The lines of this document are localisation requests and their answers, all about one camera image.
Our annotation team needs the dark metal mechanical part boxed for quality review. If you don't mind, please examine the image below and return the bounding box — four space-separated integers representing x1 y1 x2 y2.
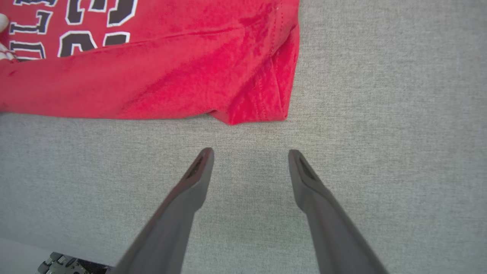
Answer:
36 251 115 274

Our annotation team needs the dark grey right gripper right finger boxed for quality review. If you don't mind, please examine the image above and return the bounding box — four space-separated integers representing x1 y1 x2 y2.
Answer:
288 149 389 274

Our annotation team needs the red and white shirt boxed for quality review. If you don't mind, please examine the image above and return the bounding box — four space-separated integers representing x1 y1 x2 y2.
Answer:
0 0 301 126

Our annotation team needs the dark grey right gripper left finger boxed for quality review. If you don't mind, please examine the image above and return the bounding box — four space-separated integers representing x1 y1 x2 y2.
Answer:
114 147 215 274

